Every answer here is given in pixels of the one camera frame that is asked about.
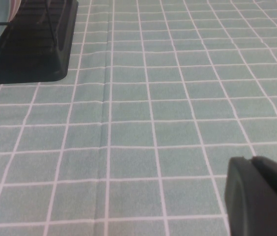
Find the green checked tablecloth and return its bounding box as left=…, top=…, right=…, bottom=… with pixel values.
left=0, top=0, right=277, bottom=236

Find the pink plate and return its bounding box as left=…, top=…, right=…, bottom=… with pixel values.
left=8, top=0, right=22, bottom=19

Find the black wire dish rack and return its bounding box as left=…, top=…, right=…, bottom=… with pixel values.
left=0, top=0, right=58, bottom=53

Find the black plastic drip tray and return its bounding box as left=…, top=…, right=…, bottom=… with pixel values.
left=0, top=0, right=80, bottom=86

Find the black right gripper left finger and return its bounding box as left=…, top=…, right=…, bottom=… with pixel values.
left=224, top=156, right=277, bottom=236

